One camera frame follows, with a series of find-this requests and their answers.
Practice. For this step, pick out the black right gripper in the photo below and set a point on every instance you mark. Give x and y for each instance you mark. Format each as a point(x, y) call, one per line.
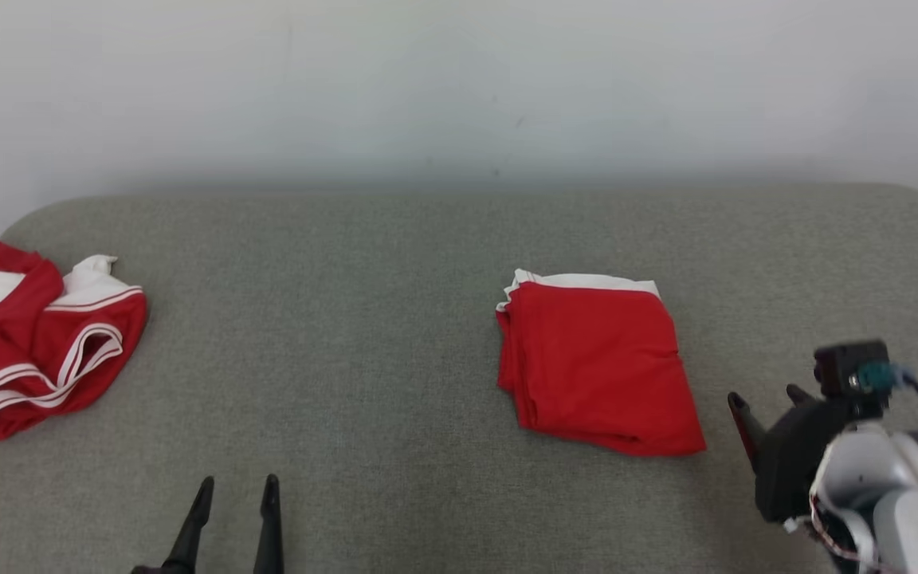
point(794, 462)

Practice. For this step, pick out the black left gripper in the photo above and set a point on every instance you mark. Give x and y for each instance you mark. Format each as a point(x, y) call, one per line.
point(148, 571)

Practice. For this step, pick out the red shorts with white stripe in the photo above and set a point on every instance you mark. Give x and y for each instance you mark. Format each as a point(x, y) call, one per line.
point(594, 367)

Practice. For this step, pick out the red and white basketball jersey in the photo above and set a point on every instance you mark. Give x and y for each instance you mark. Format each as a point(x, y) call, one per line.
point(29, 351)

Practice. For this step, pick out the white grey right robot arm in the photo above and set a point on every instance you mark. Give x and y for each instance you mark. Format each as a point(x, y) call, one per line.
point(905, 526)

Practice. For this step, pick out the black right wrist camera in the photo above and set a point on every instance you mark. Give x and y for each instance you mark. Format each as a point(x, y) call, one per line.
point(841, 367)

